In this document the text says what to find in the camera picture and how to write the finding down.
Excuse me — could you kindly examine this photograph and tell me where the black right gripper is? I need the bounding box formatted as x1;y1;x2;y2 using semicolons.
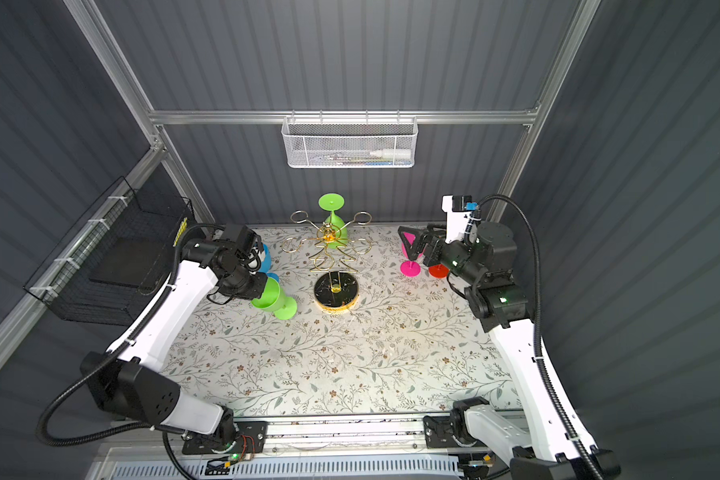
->
399;220;481;289

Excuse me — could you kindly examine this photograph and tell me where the blue wine glass front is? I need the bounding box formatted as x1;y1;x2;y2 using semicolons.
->
259;244;272;274

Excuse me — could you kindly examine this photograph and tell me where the green wine glass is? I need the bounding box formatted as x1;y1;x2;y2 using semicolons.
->
251;277;298;320
318;193;348;249

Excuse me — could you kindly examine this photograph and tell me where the pink wine glass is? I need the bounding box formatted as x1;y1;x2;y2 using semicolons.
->
400;248;421;278

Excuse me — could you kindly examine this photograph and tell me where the red wine glass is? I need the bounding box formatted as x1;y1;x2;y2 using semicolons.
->
428;264;450;279

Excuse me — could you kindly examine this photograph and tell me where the green wine glass back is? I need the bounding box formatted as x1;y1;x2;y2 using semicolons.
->
318;193;348;249

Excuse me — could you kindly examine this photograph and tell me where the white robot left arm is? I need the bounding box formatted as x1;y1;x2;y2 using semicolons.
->
81;225;268;444

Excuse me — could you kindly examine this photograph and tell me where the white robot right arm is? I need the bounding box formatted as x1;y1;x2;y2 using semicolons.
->
398;222;621;479

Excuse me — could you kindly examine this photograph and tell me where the gold wine glass rack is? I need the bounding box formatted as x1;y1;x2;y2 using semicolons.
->
280;210;373;314

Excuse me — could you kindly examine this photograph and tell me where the white marker in basket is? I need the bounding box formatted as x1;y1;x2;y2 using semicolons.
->
369;149;413;162

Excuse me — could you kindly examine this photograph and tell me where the yellow item in black basket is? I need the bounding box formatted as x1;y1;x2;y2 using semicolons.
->
173;217;188;247

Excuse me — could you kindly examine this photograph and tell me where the black plate in basket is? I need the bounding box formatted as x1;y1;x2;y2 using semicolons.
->
89;238;172;290

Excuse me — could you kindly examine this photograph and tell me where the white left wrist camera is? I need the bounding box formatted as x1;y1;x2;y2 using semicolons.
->
237;226;266;272

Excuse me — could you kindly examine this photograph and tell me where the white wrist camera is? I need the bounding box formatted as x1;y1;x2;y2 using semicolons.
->
441;195;480;244
237;226;266;272

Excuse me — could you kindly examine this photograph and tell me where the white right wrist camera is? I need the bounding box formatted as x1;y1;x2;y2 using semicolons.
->
441;195;480;244

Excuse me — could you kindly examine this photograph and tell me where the white wire mesh basket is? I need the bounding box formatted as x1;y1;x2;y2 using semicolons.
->
281;118;419;169

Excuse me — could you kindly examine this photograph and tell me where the black wire basket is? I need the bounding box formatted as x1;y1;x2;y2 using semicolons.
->
24;178;194;326

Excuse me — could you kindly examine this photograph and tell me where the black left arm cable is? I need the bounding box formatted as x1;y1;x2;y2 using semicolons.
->
34;223;223;480

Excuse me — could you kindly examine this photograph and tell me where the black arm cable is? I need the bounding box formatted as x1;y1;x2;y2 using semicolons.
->
476;193;607;480
34;223;223;480

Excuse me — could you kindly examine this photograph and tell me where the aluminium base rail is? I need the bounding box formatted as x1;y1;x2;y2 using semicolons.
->
87;412;512;479

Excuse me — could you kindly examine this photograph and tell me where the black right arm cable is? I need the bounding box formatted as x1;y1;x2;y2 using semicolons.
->
476;193;607;480

